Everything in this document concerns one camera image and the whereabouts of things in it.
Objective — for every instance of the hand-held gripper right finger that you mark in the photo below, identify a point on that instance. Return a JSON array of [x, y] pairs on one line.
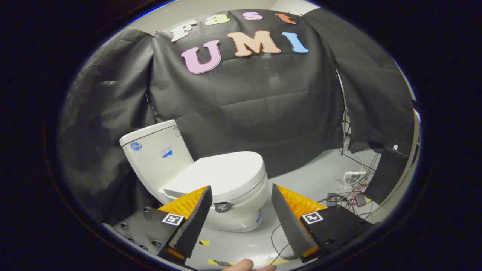
[[288, 222]]

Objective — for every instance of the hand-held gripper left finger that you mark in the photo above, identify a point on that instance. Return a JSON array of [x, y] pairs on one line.
[[194, 226]]

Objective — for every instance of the black round lid tab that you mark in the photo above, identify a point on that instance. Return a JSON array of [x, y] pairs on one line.
[[223, 207]]

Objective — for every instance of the white toilet lid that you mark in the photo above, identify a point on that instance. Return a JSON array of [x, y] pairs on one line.
[[226, 173]]

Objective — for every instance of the white ceramic toilet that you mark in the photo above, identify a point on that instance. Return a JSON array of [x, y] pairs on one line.
[[158, 158]]

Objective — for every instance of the small yellow black tape piece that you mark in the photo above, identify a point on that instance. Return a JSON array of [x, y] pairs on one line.
[[204, 242]]

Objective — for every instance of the small black device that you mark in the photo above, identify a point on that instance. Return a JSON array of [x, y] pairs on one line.
[[331, 199]]

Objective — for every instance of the black case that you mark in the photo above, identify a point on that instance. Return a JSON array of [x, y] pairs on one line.
[[386, 173]]

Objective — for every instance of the backdrop stand pole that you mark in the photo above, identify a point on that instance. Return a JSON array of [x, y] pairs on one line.
[[343, 113]]

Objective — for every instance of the black backdrop cloth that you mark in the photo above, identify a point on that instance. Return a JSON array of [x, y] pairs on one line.
[[244, 98]]

